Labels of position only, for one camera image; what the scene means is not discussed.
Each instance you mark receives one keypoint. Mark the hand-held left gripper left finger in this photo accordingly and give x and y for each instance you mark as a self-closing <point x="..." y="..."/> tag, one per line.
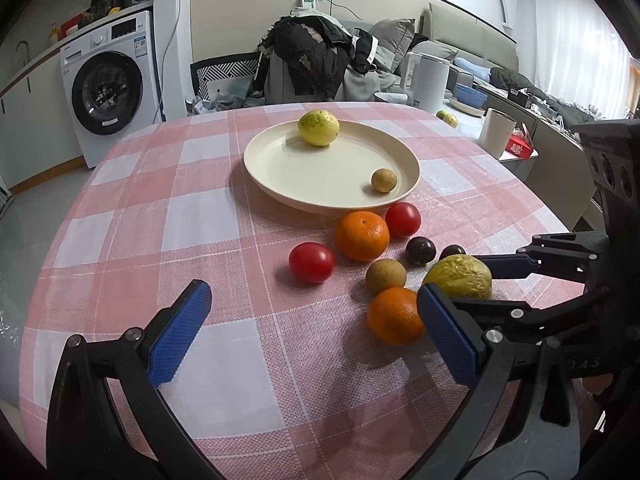
<point x="180" y="332"/>

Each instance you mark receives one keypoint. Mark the smooth yellow-green citrus fruit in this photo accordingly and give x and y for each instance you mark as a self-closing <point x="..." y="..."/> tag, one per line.
<point x="319" y="127"/>

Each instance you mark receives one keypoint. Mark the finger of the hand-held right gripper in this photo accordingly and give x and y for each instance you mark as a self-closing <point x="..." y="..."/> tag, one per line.
<point x="505" y="266"/>
<point x="475" y="308"/>

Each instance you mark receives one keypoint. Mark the brown kiwi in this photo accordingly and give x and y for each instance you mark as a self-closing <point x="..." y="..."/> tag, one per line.
<point x="385" y="276"/>

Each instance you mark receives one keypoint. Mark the white cup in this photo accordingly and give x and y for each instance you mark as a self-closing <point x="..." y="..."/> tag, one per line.
<point x="495" y="132"/>

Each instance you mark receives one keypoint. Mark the dark jacket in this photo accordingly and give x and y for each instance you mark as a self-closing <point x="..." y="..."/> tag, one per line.
<point x="310" y="55"/>

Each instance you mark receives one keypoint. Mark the pink checked tablecloth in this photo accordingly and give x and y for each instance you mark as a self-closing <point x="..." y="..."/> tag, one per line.
<point x="150" y="240"/>

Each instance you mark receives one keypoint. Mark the grey chair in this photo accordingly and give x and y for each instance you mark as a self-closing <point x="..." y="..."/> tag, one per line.
<point x="277" y="85"/>

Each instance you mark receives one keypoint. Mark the black white patterned chair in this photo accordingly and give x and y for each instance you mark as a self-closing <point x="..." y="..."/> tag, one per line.
<point x="225" y="67"/>

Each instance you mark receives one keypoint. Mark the red box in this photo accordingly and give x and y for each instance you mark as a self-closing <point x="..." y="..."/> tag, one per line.
<point x="520" y="146"/>

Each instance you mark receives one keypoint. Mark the beige sofa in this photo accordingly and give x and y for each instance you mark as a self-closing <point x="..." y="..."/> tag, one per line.
<point x="465" y="35"/>

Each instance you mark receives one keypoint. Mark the orange mandarin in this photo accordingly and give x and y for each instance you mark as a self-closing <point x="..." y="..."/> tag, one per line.
<point x="395" y="316"/>
<point x="361" y="235"/>

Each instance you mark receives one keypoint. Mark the dark purple plum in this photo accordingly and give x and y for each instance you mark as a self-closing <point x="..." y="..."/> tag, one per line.
<point x="420" y="250"/>

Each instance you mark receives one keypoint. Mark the pile of plastic bags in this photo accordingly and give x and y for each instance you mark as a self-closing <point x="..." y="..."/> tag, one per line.
<point x="225" y="95"/>

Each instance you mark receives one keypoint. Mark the red tomato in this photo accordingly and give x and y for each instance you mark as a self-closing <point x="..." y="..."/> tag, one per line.
<point x="311" y="261"/>
<point x="402" y="219"/>

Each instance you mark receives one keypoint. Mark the red container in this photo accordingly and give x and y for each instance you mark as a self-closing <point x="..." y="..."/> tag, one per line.
<point x="72" y="24"/>

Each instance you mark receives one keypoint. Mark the cream round plate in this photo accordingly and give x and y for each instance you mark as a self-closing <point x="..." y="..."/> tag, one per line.
<point x="320" y="170"/>

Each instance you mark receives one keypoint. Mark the grey hoodie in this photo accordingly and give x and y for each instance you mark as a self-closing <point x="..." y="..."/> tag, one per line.
<point x="365" y="87"/>

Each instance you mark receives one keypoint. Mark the dark coat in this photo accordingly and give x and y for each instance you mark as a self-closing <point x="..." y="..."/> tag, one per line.
<point x="515" y="82"/>

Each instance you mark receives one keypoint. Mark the wrinkled yellow-green fruit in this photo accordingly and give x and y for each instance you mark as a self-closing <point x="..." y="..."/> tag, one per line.
<point x="457" y="277"/>

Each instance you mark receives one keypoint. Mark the person's right hand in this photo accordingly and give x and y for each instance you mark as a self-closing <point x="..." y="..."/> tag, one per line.
<point x="595" y="385"/>

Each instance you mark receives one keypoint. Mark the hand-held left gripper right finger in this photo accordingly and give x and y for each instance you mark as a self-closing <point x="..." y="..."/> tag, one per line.
<point x="445" y="332"/>

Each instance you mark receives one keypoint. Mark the cream shallow dish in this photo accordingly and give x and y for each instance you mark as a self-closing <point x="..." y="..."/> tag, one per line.
<point x="465" y="110"/>

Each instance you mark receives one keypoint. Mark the small brown longan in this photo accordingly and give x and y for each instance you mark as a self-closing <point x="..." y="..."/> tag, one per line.
<point x="384" y="180"/>

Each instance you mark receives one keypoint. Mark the blue bowl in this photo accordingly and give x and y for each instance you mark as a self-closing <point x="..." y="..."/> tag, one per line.
<point x="470" y="95"/>

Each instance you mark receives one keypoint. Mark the white side table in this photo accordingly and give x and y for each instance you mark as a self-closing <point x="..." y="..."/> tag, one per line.
<point x="465" y="127"/>

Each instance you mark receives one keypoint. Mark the black cooking pot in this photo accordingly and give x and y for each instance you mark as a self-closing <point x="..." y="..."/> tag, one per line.
<point x="107" y="0"/>

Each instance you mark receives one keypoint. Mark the white curtain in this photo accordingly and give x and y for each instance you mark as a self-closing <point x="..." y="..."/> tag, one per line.
<point x="575" y="30"/>

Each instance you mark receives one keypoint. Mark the grey pillow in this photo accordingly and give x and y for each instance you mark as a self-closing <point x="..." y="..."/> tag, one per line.
<point x="395" y="42"/>

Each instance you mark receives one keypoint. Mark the white washing machine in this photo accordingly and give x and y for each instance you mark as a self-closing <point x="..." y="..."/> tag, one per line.
<point x="105" y="95"/>

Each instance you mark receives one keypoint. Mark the white electric kettle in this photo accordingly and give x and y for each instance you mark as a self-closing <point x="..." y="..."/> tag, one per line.
<point x="425" y="82"/>

